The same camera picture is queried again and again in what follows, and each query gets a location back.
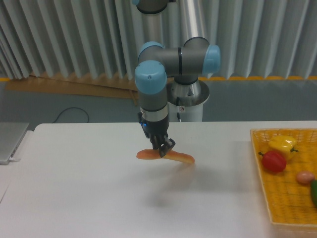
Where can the green vegetable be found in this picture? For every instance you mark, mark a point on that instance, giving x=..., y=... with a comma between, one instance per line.
x=313, y=186

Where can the silver laptop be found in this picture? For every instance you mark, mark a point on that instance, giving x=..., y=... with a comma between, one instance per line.
x=11, y=135

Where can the white laptop cable plug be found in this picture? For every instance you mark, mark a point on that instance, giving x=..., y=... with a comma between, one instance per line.
x=12, y=159

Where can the orange baguette bread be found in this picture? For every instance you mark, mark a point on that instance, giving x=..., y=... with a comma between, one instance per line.
x=180, y=157

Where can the yellow woven basket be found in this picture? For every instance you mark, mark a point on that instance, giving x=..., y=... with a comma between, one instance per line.
x=288, y=202

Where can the red bell pepper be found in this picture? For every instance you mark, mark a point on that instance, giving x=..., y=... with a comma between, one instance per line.
x=273, y=161

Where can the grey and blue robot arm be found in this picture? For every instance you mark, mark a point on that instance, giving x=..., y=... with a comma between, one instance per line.
x=167, y=79

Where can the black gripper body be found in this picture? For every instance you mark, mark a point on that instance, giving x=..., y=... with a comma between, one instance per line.
x=154, y=128

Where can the yellow bell pepper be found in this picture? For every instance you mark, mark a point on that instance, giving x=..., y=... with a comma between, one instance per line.
x=285, y=145

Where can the pink egg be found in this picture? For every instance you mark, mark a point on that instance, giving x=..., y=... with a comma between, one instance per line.
x=305, y=177

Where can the brown cardboard sheet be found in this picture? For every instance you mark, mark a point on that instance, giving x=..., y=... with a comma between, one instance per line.
x=114, y=87

